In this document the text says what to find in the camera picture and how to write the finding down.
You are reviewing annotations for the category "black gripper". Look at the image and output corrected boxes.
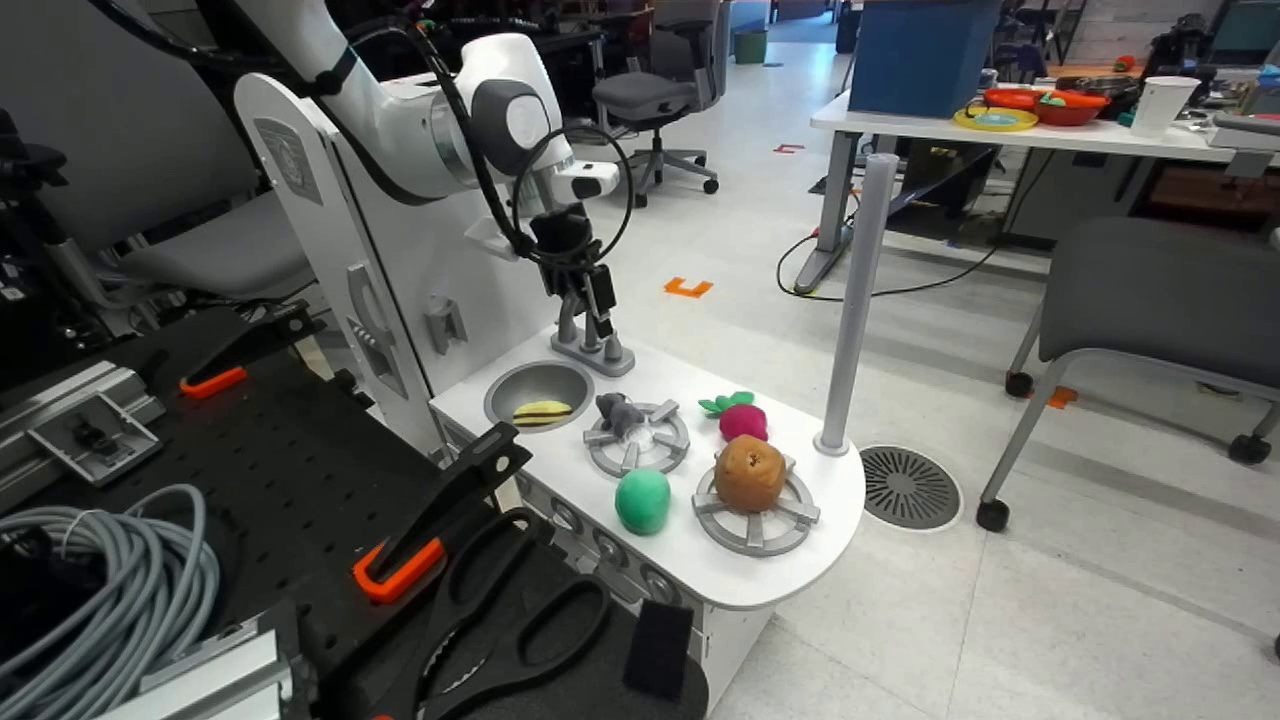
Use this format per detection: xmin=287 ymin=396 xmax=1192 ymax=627
xmin=530 ymin=207 xmax=617 ymax=349

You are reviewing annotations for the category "grey toy faucet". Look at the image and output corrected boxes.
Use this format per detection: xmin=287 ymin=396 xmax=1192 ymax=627
xmin=553 ymin=301 xmax=635 ymax=375

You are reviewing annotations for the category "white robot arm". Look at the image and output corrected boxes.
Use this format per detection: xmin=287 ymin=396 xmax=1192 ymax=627
xmin=228 ymin=0 xmax=620 ymax=349

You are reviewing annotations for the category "grey toy sink bowl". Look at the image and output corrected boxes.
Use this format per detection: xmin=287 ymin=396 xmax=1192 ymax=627
xmin=482 ymin=358 xmax=592 ymax=423

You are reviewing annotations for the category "yellow toy banana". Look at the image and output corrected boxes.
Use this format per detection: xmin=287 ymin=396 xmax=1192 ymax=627
xmin=513 ymin=399 xmax=570 ymax=429

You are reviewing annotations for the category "small grey toy figure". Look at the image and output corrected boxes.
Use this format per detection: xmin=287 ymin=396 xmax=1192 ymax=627
xmin=595 ymin=390 xmax=638 ymax=441

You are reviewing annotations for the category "grey rear stove burner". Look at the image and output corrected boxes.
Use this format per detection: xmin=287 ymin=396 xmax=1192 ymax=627
xmin=583 ymin=399 xmax=690 ymax=475

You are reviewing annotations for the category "grey stove burner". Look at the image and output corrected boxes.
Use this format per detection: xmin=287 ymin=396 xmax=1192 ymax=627
xmin=690 ymin=468 xmax=820 ymax=561
xmin=583 ymin=399 xmax=690 ymax=475

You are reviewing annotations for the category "front black orange clamp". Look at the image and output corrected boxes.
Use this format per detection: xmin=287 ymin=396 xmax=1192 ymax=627
xmin=352 ymin=420 xmax=530 ymax=603

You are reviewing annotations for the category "black orange clamp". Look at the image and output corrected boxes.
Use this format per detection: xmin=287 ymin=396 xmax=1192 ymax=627
xmin=179 ymin=309 xmax=318 ymax=403
xmin=352 ymin=420 xmax=530 ymax=603

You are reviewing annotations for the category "white toy kitchen unit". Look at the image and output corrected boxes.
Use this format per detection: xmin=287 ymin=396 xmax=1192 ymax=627
xmin=231 ymin=72 xmax=865 ymax=688

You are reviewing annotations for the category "pink toy radish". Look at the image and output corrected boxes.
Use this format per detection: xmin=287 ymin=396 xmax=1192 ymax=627
xmin=704 ymin=390 xmax=766 ymax=441

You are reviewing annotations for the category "green toy fruit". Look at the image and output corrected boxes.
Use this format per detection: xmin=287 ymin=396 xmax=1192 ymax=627
xmin=617 ymin=468 xmax=671 ymax=534

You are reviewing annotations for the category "orange-brown toy fruit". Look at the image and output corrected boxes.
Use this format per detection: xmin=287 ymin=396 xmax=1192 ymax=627
xmin=716 ymin=436 xmax=784 ymax=513

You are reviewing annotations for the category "black office chair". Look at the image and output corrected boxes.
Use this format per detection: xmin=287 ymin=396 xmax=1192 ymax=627
xmin=592 ymin=0 xmax=721 ymax=202

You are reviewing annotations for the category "grey vertical pole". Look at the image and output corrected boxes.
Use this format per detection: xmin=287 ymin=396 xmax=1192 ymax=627
xmin=815 ymin=150 xmax=896 ymax=454

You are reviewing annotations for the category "grey front stove burner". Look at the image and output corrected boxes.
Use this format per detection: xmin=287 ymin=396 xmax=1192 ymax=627
xmin=690 ymin=468 xmax=820 ymax=561

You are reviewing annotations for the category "rear black orange clamp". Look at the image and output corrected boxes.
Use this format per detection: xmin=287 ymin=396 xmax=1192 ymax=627
xmin=179 ymin=309 xmax=318 ymax=403

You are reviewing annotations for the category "white office table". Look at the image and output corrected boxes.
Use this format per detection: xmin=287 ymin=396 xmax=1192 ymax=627
xmin=791 ymin=95 xmax=1280 ymax=295

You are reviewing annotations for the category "black perforated mounting board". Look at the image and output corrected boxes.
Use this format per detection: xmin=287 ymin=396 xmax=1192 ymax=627
xmin=53 ymin=313 xmax=454 ymax=670

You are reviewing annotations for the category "round floor drain cover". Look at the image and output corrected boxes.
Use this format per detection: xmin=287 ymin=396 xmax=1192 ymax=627
xmin=865 ymin=449 xmax=960 ymax=526

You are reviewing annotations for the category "blue storage bin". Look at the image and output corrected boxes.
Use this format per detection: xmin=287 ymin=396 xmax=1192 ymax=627
xmin=849 ymin=0 xmax=1000 ymax=115

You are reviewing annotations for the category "yellow plate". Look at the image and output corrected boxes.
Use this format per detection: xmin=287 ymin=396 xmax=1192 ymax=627
xmin=953 ymin=104 xmax=1040 ymax=135

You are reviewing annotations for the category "grey padded chair left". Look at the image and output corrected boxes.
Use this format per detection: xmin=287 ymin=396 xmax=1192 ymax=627
xmin=0 ymin=0 xmax=313 ymax=302

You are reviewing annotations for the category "red bowl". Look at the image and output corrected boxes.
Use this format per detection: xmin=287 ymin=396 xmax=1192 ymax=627
xmin=985 ymin=86 xmax=1109 ymax=128

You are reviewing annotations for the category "grey chair on right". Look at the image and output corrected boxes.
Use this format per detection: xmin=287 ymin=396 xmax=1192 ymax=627
xmin=977 ymin=214 xmax=1280 ymax=532

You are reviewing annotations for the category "white cup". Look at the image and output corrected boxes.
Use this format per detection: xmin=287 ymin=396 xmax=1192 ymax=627
xmin=1130 ymin=76 xmax=1195 ymax=135

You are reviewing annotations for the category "black cable on floor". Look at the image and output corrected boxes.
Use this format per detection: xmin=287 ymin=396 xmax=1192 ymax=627
xmin=773 ymin=145 xmax=1057 ymax=309

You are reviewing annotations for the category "grey cable bundle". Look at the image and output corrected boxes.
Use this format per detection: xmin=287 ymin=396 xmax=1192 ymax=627
xmin=0 ymin=479 xmax=225 ymax=720

